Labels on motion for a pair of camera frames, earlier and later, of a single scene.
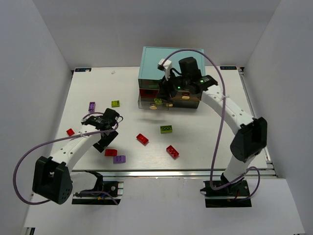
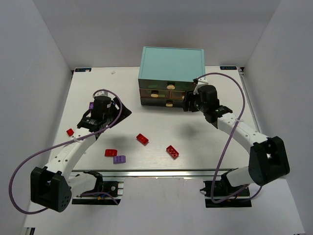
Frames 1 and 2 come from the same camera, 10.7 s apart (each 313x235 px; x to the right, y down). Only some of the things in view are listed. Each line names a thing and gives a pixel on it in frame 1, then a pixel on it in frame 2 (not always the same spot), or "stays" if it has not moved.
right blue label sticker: (228, 68) stays
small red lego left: (70, 132) stays
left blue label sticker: (82, 69) stays
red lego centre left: (142, 139) stays
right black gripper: (165, 90) to (188, 103)
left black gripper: (105, 141) to (121, 112)
